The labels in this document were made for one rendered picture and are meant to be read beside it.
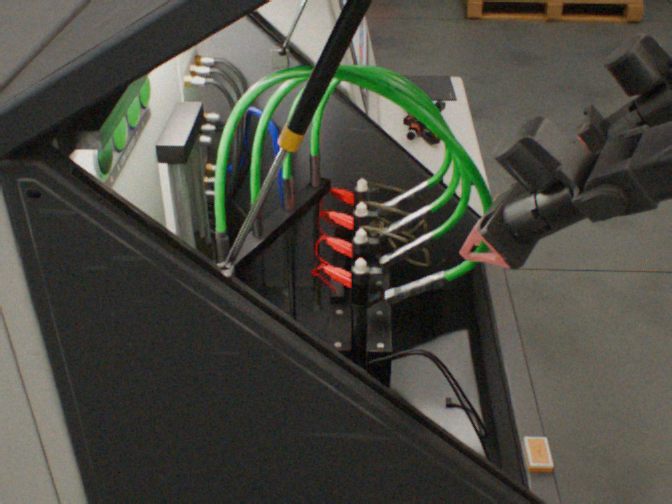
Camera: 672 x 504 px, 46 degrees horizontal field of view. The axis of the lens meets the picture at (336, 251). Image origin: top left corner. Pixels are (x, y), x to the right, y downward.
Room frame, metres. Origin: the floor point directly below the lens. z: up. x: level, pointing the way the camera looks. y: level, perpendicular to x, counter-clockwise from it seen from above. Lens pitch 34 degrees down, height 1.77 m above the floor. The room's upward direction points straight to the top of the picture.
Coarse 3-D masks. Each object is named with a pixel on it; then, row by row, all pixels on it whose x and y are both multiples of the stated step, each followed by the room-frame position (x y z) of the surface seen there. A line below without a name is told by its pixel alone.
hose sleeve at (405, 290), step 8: (440, 272) 0.85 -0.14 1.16; (416, 280) 0.86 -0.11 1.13; (424, 280) 0.85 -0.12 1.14; (432, 280) 0.84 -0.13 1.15; (440, 280) 0.84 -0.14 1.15; (400, 288) 0.86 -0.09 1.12; (408, 288) 0.85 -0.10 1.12; (416, 288) 0.85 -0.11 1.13; (424, 288) 0.85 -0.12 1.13; (400, 296) 0.86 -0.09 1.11; (408, 296) 0.85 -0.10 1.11
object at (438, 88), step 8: (416, 80) 1.94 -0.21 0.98; (424, 80) 1.94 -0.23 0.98; (432, 80) 1.94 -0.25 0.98; (440, 80) 1.94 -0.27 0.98; (448, 80) 1.94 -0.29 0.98; (424, 88) 1.89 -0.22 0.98; (432, 88) 1.89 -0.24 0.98; (440, 88) 1.89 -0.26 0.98; (448, 88) 1.89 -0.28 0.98; (432, 96) 1.84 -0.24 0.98; (440, 96) 1.84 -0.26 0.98; (448, 96) 1.84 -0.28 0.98
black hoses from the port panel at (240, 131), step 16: (224, 64) 1.23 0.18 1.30; (208, 80) 1.15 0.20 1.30; (240, 80) 1.24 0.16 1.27; (240, 96) 1.19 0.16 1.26; (224, 128) 1.19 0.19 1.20; (240, 128) 1.18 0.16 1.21; (240, 144) 1.18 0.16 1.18; (240, 160) 1.21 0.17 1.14; (240, 176) 1.20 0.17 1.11; (208, 208) 1.21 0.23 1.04; (240, 208) 1.14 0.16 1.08
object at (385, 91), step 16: (272, 80) 0.91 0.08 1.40; (352, 80) 0.88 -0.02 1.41; (368, 80) 0.88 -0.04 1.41; (256, 96) 0.92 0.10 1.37; (384, 96) 0.87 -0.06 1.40; (400, 96) 0.86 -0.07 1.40; (240, 112) 0.93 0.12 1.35; (416, 112) 0.86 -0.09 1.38; (432, 128) 0.85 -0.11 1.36; (224, 144) 0.94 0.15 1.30; (448, 144) 0.84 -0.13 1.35; (224, 160) 0.94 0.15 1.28; (464, 160) 0.84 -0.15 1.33; (224, 176) 0.94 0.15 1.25; (480, 176) 0.83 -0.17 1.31; (224, 192) 0.94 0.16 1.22; (480, 192) 0.83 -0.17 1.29; (224, 208) 0.94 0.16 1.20; (224, 224) 0.94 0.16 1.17; (448, 272) 0.84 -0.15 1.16; (464, 272) 0.83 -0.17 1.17
